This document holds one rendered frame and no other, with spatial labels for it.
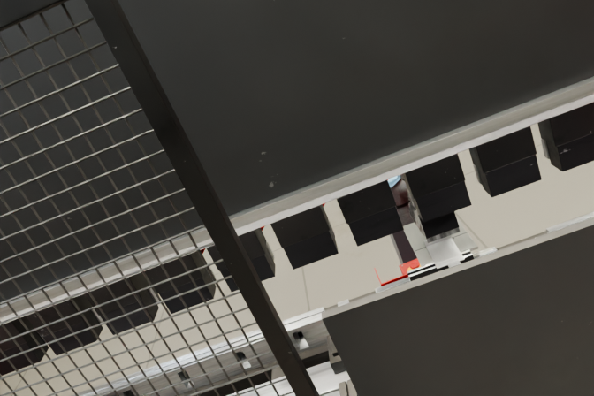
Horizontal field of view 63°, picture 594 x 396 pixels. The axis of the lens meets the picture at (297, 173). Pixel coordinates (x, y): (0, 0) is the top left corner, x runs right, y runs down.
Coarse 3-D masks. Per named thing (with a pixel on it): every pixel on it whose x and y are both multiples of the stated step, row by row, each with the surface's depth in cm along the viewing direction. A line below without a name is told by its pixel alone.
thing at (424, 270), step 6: (468, 252) 148; (468, 258) 146; (432, 264) 149; (414, 270) 150; (420, 270) 150; (426, 270) 148; (432, 270) 148; (438, 270) 148; (408, 276) 149; (414, 276) 148; (420, 276) 148
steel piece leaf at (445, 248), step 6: (426, 240) 157; (438, 240) 157; (444, 240) 157; (450, 240) 156; (426, 246) 158; (432, 246) 157; (438, 246) 156; (444, 246) 155; (450, 246) 153; (456, 246) 152; (432, 252) 154; (438, 252) 153; (444, 252) 152; (450, 252) 151; (456, 252) 149; (432, 258) 151; (438, 258) 150; (444, 258) 149; (450, 258) 148
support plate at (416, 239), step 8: (408, 232) 170; (416, 232) 168; (408, 240) 167; (416, 240) 164; (424, 240) 162; (456, 240) 155; (464, 240) 153; (472, 240) 152; (416, 248) 160; (424, 248) 158; (464, 248) 150; (472, 248) 149; (416, 256) 156; (424, 256) 154; (424, 264) 150
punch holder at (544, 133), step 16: (576, 112) 128; (592, 112) 128; (544, 128) 134; (560, 128) 130; (576, 128) 130; (592, 128) 130; (544, 144) 138; (560, 144) 131; (576, 144) 131; (592, 144) 131; (560, 160) 133; (576, 160) 133; (592, 160) 133
